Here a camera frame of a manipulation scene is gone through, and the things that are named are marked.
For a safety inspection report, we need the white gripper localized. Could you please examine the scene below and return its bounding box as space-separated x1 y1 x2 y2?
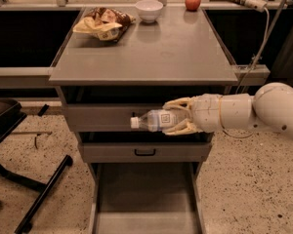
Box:
162 94 222 136

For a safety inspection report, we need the clear plastic water bottle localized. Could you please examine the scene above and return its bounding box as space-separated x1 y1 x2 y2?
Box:
130 108 188 133

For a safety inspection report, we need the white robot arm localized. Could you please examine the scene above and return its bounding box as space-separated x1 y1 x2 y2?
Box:
163 83 293 140

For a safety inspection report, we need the grey drawer cabinet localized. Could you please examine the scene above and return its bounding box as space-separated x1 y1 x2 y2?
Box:
48 5 239 234

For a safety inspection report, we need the grey middle drawer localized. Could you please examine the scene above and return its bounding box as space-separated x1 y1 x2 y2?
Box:
79 142 211 163

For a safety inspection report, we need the grey open bottom drawer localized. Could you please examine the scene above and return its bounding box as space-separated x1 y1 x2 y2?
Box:
87 163 206 234

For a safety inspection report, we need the grey top drawer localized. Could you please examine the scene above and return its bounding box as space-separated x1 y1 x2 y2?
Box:
61 102 227 133

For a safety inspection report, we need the white ceramic bowl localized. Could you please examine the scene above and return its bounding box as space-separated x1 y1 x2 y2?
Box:
135 0 163 22

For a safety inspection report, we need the red apple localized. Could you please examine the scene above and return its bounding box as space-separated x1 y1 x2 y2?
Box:
185 0 201 11

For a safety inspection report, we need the brown chip bag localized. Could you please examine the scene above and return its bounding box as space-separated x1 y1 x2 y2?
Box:
73 7 136 41

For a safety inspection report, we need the dark cabinet at right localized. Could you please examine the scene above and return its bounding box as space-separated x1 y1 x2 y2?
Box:
270 0 293 90

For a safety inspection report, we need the black middle drawer handle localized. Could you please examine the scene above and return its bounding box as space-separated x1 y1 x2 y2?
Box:
134 149 156 157

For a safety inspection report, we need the white cable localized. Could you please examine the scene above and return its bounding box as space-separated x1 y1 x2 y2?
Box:
218 7 272 139

